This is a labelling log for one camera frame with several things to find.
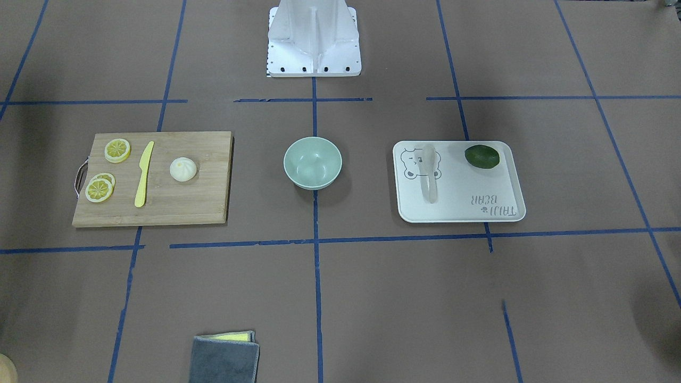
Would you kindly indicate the translucent white spoon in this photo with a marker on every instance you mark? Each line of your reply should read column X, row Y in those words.
column 426, row 161

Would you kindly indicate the lemon slice front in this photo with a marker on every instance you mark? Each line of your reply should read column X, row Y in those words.
column 99, row 190

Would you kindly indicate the wooden cutting board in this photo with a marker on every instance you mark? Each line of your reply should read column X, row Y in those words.
column 202, row 200

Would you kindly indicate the lemon slice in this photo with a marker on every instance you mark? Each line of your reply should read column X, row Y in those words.
column 117, row 150
column 106, row 176
column 99, row 190

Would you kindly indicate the yellow plastic knife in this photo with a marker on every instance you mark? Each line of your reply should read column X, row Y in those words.
column 144, row 164

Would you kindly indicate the white bear tray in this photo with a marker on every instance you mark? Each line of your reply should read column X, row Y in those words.
column 464, row 193

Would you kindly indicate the green avocado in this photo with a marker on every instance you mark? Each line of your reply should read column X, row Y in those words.
column 482, row 156

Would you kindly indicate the light green bowl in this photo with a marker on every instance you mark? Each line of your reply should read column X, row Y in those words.
column 312, row 163

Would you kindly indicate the lemon slice back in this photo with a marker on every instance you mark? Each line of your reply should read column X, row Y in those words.
column 106, row 176

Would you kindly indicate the wooden object at corner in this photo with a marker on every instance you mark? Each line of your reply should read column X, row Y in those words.
column 8, row 371

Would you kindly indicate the lemon slice top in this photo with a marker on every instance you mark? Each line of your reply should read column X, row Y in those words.
column 117, row 150

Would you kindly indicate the yellow sponge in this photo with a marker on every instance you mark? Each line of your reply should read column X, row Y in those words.
column 240, row 336

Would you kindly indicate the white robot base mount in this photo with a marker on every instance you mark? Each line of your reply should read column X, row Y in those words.
column 313, row 39

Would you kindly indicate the grey folded cloth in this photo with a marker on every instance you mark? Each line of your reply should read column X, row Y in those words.
column 218, row 360

